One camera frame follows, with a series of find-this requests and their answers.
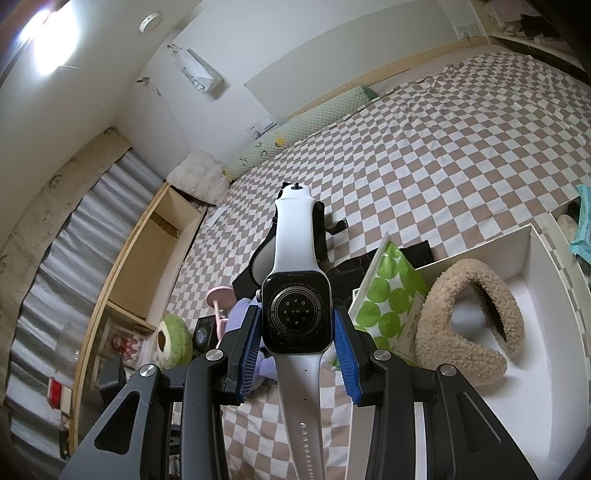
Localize black stitched glove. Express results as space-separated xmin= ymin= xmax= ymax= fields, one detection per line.
xmin=329 ymin=240 xmax=435 ymax=289

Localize green dotted tissue pack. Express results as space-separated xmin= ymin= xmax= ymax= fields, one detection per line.
xmin=347 ymin=233 xmax=430 ymax=361

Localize wooden slatted bed rail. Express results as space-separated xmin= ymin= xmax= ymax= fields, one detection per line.
xmin=286 ymin=37 xmax=490 ymax=118

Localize wooden bedside shelf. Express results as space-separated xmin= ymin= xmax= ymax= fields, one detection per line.
xmin=60 ymin=182 xmax=208 ymax=444

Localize framed picture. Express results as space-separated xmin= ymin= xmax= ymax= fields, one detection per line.
xmin=108 ymin=330 xmax=148 ymax=365

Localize white fluffy pillow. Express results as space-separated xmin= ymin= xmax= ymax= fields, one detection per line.
xmin=166 ymin=150 xmax=230 ymax=205

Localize ceiling lamp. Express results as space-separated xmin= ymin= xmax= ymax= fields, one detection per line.
xmin=14 ymin=0 xmax=93 ymax=77

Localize blue wipes pack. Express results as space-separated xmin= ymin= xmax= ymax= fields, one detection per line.
xmin=569 ymin=185 xmax=591 ymax=259

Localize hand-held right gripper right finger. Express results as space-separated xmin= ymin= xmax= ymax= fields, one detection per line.
xmin=333 ymin=305 xmax=539 ymax=480

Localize beige printed valance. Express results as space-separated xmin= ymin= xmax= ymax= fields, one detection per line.
xmin=0 ymin=127 xmax=132 ymax=287

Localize green long bolster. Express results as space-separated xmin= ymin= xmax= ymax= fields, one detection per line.
xmin=223 ymin=85 xmax=380 ymax=181

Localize grey striped curtain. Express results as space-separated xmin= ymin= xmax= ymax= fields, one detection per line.
xmin=9 ymin=148 xmax=169 ymax=444

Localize purple plush toy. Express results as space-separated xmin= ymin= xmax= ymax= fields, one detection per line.
xmin=226 ymin=298 xmax=282 ymax=384

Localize red and white box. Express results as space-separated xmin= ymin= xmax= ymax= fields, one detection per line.
xmin=48 ymin=378 xmax=75 ymax=411

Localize cream clothes shelf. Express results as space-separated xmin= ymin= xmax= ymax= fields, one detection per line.
xmin=487 ymin=0 xmax=591 ymax=79

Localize white smart watch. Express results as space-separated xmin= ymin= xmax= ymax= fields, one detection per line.
xmin=256 ymin=182 xmax=334 ymax=480

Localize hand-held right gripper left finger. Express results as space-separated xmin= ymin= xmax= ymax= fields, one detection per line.
xmin=60 ymin=305 xmax=264 ymax=480

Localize green avocado plush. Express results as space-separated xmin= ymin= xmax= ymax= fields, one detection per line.
xmin=154 ymin=314 xmax=194 ymax=370

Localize pile of clothes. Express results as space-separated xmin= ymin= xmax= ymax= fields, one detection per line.
xmin=485 ymin=0 xmax=568 ymax=40

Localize white hanging bag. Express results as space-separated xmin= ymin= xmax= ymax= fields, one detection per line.
xmin=168 ymin=44 xmax=223 ymax=99

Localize beige fleece earmuffs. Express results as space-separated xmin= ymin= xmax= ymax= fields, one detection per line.
xmin=414 ymin=258 xmax=526 ymax=381

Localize black box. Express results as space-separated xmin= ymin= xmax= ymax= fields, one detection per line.
xmin=191 ymin=316 xmax=220 ymax=352

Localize clear bin of clutter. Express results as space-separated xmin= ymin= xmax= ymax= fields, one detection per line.
xmin=549 ymin=185 xmax=591 ymax=296

